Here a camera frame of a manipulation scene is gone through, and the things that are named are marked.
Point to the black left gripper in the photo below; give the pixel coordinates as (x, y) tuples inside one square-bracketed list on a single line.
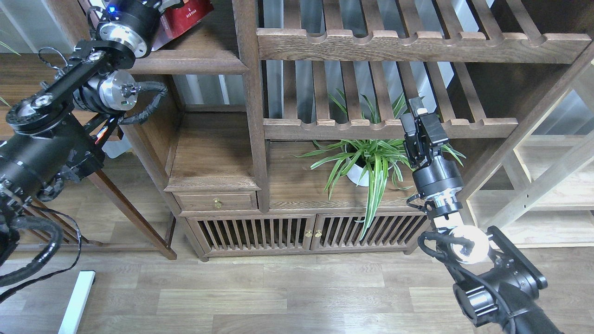
[(128, 24)]

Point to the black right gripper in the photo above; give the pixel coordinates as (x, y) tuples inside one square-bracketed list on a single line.
[(436, 178)]

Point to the red cover book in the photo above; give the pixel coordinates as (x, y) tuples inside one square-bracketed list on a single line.
[(175, 22)]

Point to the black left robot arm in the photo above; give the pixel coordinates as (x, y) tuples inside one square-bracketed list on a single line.
[(60, 131)]

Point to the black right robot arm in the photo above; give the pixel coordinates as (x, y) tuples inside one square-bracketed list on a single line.
[(494, 282)]

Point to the green spider plant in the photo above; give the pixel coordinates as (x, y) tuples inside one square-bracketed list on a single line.
[(374, 196)]

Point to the white plant pot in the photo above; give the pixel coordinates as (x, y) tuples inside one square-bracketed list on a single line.
[(355, 174)]

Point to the dark wooden bookshelf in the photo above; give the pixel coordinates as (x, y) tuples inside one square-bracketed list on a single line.
[(328, 70)]

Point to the white metal base leg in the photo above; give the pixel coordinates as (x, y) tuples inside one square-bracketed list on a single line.
[(76, 305)]

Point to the light wooden shelf frame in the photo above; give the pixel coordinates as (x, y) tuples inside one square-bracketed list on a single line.
[(542, 193)]

